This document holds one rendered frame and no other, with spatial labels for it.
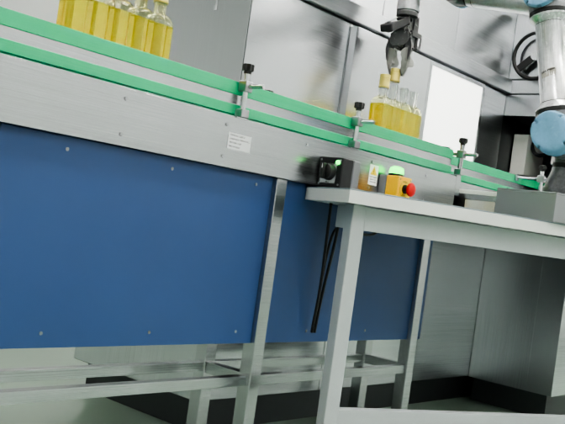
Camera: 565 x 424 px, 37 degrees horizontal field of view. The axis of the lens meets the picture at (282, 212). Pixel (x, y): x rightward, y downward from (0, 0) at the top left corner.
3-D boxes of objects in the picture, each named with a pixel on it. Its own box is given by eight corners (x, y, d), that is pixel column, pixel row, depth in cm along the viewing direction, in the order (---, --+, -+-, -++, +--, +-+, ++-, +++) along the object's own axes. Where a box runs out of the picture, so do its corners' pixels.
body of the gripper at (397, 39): (420, 52, 278) (425, 16, 278) (406, 45, 271) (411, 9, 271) (400, 53, 283) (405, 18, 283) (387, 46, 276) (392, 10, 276)
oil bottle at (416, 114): (401, 169, 287) (409, 108, 287) (414, 170, 283) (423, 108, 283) (392, 166, 283) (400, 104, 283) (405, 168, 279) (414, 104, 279)
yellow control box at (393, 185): (388, 201, 251) (393, 177, 251) (410, 204, 246) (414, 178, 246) (376, 198, 246) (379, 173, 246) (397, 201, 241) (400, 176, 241)
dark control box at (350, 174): (333, 190, 230) (337, 160, 231) (356, 193, 225) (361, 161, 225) (314, 187, 224) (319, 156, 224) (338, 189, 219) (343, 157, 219)
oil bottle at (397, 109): (380, 164, 278) (389, 100, 278) (394, 166, 274) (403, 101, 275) (371, 161, 274) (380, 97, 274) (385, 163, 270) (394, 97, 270)
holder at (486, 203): (458, 218, 302) (462, 196, 302) (530, 225, 284) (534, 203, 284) (434, 213, 289) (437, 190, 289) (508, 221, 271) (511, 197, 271)
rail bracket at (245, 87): (242, 120, 204) (250, 66, 204) (265, 121, 199) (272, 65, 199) (231, 117, 201) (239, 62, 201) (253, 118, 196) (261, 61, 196)
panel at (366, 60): (467, 166, 346) (478, 84, 346) (474, 166, 344) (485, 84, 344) (336, 128, 278) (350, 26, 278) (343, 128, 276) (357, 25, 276)
